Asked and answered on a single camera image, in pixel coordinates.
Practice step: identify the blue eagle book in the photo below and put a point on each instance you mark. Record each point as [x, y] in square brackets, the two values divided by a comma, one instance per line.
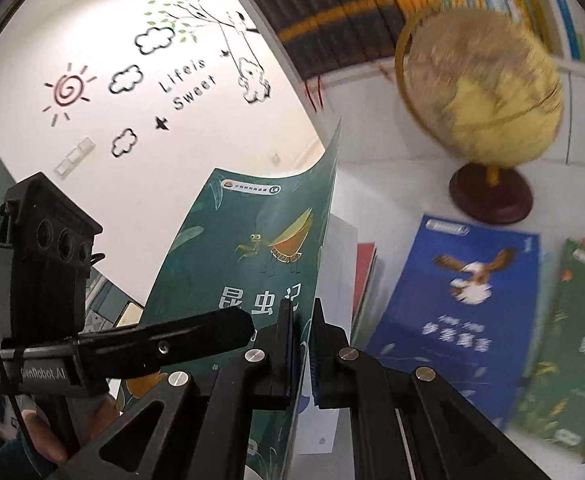
[447, 330]

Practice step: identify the white wall switch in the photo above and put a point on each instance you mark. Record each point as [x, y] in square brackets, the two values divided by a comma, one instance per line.
[75, 157]

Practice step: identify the green mantis book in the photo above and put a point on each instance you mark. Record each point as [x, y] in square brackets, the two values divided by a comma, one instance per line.
[252, 220]

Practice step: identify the green bird print book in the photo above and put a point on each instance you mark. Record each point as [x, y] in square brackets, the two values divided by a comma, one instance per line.
[557, 360]

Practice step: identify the red thin book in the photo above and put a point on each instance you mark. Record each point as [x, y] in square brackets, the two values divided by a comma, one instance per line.
[365, 265]

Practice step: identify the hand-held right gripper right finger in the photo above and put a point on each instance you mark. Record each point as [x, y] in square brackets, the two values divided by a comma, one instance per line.
[316, 360]

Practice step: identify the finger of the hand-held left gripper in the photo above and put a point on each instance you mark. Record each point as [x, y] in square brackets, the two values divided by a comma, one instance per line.
[172, 342]

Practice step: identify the person's left hand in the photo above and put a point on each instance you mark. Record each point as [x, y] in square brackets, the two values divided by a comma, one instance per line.
[42, 435]

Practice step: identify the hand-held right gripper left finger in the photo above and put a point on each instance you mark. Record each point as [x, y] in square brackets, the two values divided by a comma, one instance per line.
[291, 355]

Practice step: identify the wall decal stickers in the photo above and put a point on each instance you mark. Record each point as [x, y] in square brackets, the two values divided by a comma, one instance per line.
[162, 123]

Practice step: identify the row of dark books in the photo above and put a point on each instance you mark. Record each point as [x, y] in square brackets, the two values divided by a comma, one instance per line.
[322, 20]

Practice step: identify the yellow desk globe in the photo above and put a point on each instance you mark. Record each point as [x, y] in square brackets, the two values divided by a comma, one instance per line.
[487, 90]

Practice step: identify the white bookshelf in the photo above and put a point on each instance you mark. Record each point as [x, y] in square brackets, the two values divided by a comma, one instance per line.
[362, 67]

